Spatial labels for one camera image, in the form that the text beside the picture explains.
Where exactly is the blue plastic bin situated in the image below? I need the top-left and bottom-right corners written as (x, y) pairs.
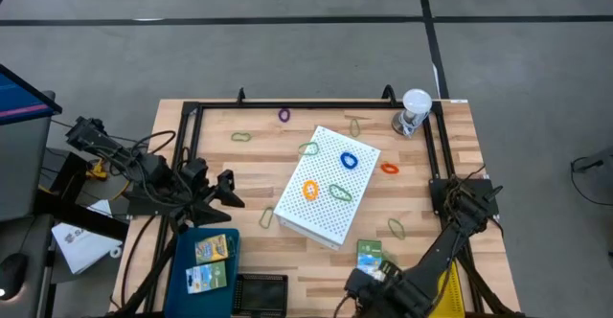
top-left (164, 226), bottom-right (241, 318)

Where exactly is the white perforated metal shelf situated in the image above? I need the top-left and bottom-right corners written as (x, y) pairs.
top-left (273, 125), bottom-right (382, 251)

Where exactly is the black floor stand leg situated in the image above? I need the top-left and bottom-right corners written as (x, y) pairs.
top-left (569, 145), bottom-right (613, 175)

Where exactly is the yellow green crayon box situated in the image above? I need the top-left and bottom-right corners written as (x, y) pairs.
top-left (356, 238), bottom-right (384, 277)
top-left (185, 260), bottom-right (228, 294)
top-left (194, 234), bottom-right (230, 265)

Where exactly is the black computer mouse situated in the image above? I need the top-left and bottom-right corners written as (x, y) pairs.
top-left (0, 252), bottom-right (29, 303)

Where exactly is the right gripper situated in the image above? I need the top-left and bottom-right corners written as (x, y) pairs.
top-left (345, 261), bottom-right (422, 318)

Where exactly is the black metal stand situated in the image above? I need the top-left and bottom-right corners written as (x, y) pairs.
top-left (33, 148), bottom-right (130, 242)

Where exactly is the dark grey desk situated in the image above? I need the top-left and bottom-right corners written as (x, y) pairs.
top-left (0, 212), bottom-right (57, 318)

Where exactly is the white paper sheet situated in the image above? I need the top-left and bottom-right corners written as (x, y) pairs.
top-left (51, 199), bottom-right (124, 275)

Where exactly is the white lamp cord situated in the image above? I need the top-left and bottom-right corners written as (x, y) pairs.
top-left (400, 110), bottom-right (426, 139)

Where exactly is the round wooden lamp base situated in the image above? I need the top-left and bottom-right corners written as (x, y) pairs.
top-left (391, 110), bottom-right (418, 138)

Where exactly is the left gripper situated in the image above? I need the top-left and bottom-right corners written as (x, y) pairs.
top-left (181, 157), bottom-right (246, 227)

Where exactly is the white light bulb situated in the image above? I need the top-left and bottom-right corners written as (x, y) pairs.
top-left (401, 88), bottom-right (434, 117)

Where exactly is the yellow cable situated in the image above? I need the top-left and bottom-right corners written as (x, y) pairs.
top-left (84, 157), bottom-right (130, 202)

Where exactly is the black slotted plastic basket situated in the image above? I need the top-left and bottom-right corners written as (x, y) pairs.
top-left (233, 273), bottom-right (289, 317)

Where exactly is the monitor with blue screen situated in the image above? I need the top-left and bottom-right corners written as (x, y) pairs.
top-left (0, 63), bottom-right (63, 126)

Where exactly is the light orange coil wristband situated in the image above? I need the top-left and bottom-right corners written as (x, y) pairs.
top-left (301, 179), bottom-right (321, 202)

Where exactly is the grey computer case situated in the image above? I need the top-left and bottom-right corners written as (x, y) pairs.
top-left (0, 114), bottom-right (54, 222)

